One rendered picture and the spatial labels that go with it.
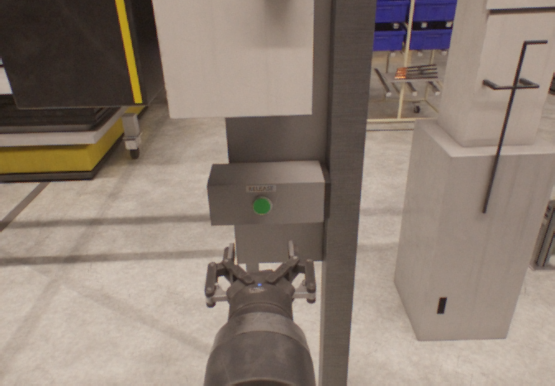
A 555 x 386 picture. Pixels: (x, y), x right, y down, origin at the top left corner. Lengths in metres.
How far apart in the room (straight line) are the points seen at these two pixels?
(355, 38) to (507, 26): 0.96
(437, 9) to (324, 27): 3.43
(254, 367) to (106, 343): 1.80
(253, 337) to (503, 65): 1.35
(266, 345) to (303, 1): 0.37
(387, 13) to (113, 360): 3.29
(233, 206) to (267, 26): 0.32
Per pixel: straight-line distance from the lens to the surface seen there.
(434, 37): 4.15
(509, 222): 1.82
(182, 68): 0.55
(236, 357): 0.41
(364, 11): 0.67
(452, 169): 1.60
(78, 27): 0.58
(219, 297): 0.54
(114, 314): 2.29
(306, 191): 0.70
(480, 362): 2.10
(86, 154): 3.56
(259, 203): 0.70
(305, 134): 0.75
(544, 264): 2.72
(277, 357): 0.41
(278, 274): 0.54
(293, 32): 0.53
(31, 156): 3.74
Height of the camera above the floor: 1.51
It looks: 27 degrees down
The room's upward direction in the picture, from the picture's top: 2 degrees counter-clockwise
